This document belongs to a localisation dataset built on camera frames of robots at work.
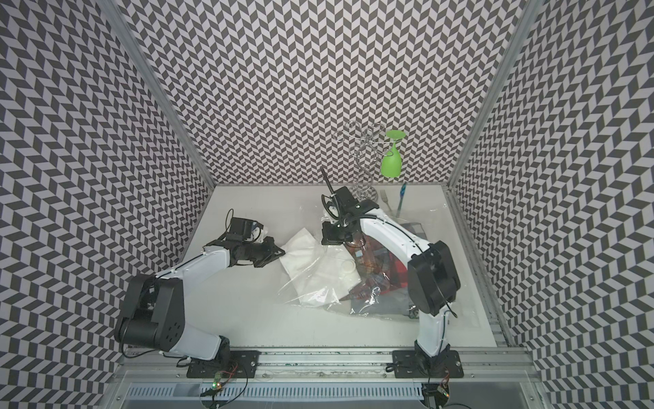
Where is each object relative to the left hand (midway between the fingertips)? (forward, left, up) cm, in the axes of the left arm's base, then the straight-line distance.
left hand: (284, 253), depth 88 cm
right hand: (0, -14, +6) cm, 16 cm away
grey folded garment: (-16, -37, -2) cm, 41 cm away
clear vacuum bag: (-14, -3, -2) cm, 15 cm away
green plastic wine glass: (+29, -39, +17) cm, 52 cm away
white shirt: (-7, -13, -1) cm, 15 cm away
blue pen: (+35, -48, -6) cm, 60 cm away
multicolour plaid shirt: (-8, -32, +2) cm, 33 cm away
